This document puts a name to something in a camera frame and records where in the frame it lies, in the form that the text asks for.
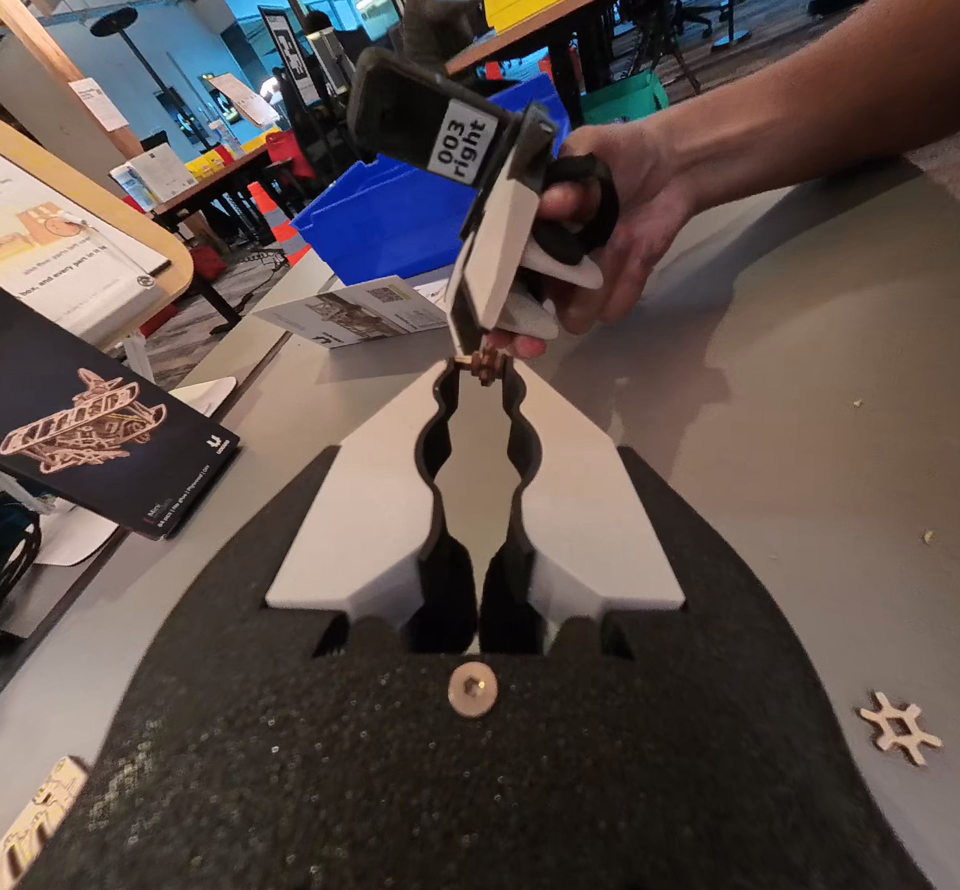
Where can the person's right forearm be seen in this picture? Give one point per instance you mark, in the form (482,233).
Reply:
(825,94)

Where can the laser-cut wooden part sheet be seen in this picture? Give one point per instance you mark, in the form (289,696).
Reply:
(37,807)

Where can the small white paper sheet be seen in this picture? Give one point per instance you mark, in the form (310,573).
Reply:
(206,393)

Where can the round-cornered wooden side table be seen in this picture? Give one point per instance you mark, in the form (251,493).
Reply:
(161,259)

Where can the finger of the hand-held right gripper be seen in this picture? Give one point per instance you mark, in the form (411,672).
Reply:
(465,297)
(506,244)

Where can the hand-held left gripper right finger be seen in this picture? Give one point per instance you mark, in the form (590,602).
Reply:
(592,530)

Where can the long wooden desk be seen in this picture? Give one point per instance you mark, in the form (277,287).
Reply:
(570,4)

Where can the orange traffic cone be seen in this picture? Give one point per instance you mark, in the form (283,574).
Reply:
(277,218)

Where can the white model kit box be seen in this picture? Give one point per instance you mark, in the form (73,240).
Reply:
(352,312)

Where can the large blue plastic bin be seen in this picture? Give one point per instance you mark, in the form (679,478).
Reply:
(375,229)

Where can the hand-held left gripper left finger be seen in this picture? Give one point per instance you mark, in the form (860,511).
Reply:
(360,530)

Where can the black floor lamp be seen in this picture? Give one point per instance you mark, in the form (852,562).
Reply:
(131,42)

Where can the cross-shaped wooden part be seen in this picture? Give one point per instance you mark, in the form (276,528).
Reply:
(898,729)

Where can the white instruction sheet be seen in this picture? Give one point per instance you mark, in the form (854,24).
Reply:
(67,252)

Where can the black biplane kit box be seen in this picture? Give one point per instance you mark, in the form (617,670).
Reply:
(112,425)

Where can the small wooden gear part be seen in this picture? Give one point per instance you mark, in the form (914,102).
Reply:
(484,365)

